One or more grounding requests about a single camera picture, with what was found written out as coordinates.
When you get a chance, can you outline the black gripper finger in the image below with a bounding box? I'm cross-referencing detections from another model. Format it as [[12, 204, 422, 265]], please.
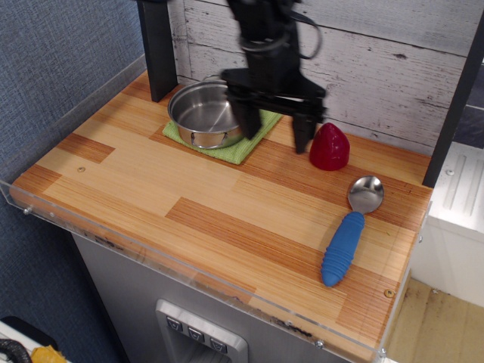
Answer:
[[227, 92, 262, 140], [292, 113, 321, 154]]

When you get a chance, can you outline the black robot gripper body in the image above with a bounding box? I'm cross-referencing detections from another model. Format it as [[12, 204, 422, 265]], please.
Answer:
[[222, 49, 326, 121]]

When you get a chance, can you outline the red plastic strawberry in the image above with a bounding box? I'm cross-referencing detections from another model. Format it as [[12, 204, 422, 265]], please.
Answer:
[[309, 123, 350, 171]]

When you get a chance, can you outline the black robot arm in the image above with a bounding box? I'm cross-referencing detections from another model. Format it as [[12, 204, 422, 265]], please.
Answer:
[[222, 1, 326, 154]]

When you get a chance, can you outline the green folded cloth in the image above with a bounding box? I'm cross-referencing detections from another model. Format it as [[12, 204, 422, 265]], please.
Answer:
[[162, 110, 282, 165]]

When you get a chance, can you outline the small steel pot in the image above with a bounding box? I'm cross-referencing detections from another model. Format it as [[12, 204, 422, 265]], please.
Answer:
[[168, 77, 244, 150]]

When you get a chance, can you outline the clear acrylic table guard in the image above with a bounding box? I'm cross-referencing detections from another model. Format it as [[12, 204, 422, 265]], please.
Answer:
[[11, 76, 430, 362]]

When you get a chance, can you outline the white ribbed side counter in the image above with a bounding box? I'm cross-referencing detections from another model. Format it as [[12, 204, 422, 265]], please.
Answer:
[[410, 142, 483, 306]]

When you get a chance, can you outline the grey toy fridge cabinet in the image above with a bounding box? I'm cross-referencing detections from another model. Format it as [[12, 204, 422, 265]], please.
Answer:
[[71, 231, 360, 363]]

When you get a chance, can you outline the silver dispenser button panel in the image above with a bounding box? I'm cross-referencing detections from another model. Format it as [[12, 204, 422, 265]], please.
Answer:
[[156, 299, 249, 362]]

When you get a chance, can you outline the yellow object at corner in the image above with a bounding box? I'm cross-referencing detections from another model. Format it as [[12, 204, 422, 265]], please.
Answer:
[[30, 346, 67, 363]]

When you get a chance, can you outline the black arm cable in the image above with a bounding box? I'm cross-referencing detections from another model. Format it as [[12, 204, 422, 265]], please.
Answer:
[[290, 9, 323, 61]]

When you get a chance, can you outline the blue handled metal spoon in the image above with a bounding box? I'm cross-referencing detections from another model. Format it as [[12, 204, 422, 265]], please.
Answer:
[[321, 175, 384, 287]]

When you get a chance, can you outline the left black frame post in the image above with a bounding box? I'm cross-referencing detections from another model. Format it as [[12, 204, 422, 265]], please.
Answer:
[[136, 1, 178, 102]]

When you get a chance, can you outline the black frame post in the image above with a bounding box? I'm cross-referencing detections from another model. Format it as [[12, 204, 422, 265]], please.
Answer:
[[136, 1, 178, 102], [422, 14, 483, 188]]

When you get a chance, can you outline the right black frame post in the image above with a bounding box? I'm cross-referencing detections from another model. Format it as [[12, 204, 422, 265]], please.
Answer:
[[422, 14, 483, 188]]

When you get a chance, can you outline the black corrugated hose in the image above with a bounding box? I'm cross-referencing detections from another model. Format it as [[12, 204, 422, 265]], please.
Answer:
[[0, 338, 31, 363]]

